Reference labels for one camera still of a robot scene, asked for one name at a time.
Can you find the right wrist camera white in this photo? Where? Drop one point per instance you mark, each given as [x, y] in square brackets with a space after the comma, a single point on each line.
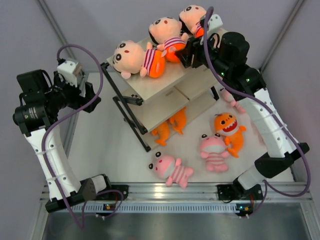
[214, 24]

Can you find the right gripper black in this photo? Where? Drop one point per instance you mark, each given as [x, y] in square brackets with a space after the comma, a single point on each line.
[185, 56]

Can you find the slotted cable duct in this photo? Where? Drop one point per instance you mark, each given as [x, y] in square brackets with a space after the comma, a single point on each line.
[136, 207]

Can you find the beige three-tier shelf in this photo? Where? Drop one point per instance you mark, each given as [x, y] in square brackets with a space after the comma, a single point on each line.
[148, 102]

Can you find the pink striped frog plush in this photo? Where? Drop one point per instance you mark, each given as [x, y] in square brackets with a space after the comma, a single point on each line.
[171, 170]
[227, 96]
[214, 151]

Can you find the boy doll orange shorts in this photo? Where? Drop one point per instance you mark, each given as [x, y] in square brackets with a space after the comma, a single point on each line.
[165, 33]

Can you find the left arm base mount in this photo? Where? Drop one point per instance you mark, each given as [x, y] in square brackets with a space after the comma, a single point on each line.
[113, 196]

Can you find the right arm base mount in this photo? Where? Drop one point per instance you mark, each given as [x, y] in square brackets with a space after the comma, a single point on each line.
[231, 192]

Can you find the pink striped frog plush front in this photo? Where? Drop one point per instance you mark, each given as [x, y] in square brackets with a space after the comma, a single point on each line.
[171, 170]

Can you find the boy doll on shelf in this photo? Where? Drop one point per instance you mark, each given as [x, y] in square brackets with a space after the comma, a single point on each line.
[190, 18]

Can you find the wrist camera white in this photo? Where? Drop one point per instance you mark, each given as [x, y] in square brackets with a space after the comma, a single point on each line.
[214, 24]
[71, 70]

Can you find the orange shark plush on floor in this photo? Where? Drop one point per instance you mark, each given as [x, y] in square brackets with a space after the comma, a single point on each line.
[226, 124]

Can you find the black-haired boy doll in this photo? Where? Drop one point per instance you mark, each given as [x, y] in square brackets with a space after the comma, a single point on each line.
[130, 58]

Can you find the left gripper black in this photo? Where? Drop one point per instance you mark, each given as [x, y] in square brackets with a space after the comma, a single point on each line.
[79, 101]

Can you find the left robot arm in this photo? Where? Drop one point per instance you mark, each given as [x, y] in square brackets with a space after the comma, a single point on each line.
[37, 118]

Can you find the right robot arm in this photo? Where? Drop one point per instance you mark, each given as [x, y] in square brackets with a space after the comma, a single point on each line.
[226, 57]

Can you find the pink striped frog plush back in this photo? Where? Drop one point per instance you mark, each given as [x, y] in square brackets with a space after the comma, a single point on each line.
[227, 96]

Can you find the pink striped frog plush middle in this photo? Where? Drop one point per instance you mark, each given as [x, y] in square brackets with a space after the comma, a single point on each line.
[214, 151]

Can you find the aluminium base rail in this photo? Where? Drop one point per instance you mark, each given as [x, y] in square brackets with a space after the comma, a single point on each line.
[202, 191]

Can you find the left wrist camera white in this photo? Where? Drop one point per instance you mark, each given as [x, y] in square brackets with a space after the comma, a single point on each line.
[71, 70]

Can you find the orange shark plush under shelf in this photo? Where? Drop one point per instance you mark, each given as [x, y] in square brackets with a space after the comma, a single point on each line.
[163, 133]

